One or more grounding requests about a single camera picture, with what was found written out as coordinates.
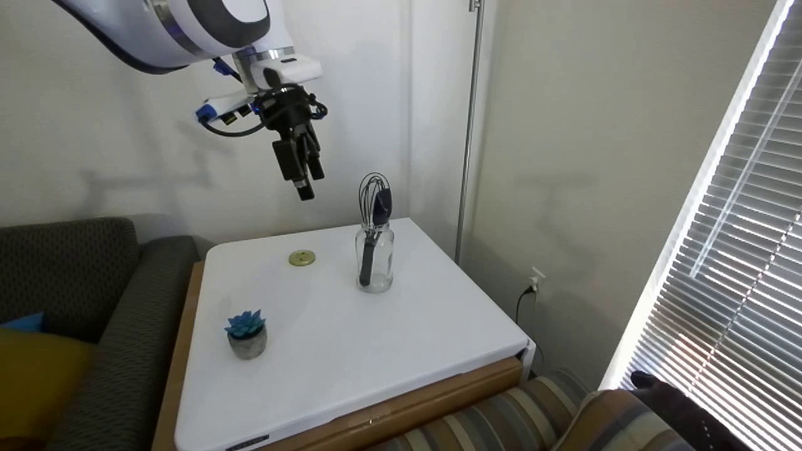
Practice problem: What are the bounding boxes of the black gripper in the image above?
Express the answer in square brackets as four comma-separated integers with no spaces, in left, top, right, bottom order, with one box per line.
[253,83,328,200]

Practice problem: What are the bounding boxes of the metal whisk black handle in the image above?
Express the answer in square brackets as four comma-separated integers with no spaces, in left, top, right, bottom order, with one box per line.
[356,171,391,289]

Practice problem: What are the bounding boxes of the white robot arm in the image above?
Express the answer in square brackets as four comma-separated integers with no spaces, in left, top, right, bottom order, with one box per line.
[56,0,328,200]

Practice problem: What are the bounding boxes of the black spoon in jar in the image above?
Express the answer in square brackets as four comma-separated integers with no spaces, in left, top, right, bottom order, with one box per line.
[359,188,394,294]

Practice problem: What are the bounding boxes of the clear glass jar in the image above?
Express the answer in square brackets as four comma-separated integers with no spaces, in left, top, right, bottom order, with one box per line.
[356,225,394,294]

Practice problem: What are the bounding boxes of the yellow-green round lid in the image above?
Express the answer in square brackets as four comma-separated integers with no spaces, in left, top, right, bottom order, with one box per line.
[289,251,317,267]

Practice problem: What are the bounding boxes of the white table board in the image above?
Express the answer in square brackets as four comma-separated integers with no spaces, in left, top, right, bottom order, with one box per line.
[174,218,535,451]

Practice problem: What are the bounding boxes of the blue succulent in grey pot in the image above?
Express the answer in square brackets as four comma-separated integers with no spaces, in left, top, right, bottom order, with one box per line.
[225,311,269,361]

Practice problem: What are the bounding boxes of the dark grey sofa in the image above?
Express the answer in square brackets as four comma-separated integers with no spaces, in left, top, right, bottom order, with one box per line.
[0,218,200,451]

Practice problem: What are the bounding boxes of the brown wooden table base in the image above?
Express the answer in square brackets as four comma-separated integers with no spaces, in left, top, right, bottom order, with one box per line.
[150,264,525,451]

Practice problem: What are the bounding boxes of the blue cushion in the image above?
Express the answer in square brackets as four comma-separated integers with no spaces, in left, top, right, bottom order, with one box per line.
[0,311,44,334]

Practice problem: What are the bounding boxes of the yellow cushion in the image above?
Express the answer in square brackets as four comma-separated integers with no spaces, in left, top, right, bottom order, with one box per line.
[0,329,95,443]

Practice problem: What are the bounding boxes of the striped sofa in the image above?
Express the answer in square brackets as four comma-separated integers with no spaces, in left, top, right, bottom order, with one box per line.
[366,371,754,451]

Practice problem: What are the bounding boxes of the white window blinds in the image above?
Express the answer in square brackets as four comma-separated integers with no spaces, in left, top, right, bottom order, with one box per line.
[601,0,802,451]

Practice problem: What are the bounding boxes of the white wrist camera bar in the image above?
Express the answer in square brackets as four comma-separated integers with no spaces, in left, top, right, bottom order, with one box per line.
[195,52,324,125]

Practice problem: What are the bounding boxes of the wall outlet with plug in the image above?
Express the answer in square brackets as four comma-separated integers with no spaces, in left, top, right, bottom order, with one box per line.
[515,265,546,322]

